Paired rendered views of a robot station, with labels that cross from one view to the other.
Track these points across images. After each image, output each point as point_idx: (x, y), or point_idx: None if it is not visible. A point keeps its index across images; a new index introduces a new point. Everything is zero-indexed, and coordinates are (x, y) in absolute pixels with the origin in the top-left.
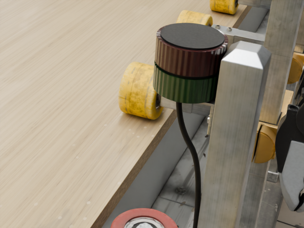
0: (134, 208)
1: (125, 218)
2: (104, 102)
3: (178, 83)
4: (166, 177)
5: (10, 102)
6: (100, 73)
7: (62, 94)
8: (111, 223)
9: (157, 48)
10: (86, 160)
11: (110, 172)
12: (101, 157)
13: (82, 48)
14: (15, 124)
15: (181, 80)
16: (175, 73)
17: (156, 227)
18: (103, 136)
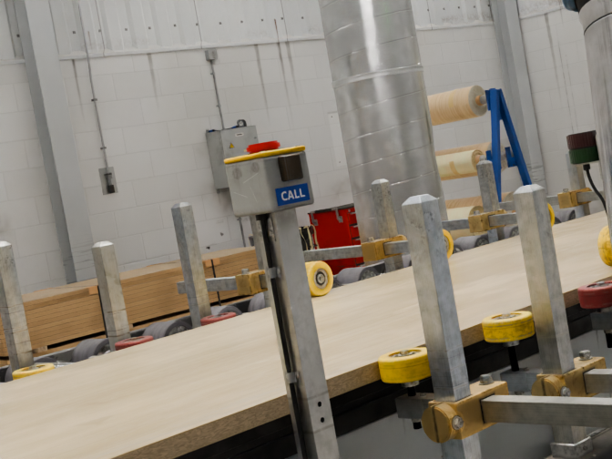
0: None
1: (589, 284)
2: (594, 267)
3: (577, 152)
4: None
5: (520, 277)
6: (596, 260)
7: (561, 270)
8: (609, 357)
9: (566, 141)
10: (571, 280)
11: (586, 280)
12: (582, 279)
13: (586, 256)
14: (523, 280)
15: (578, 150)
16: (575, 147)
17: (609, 284)
18: (587, 274)
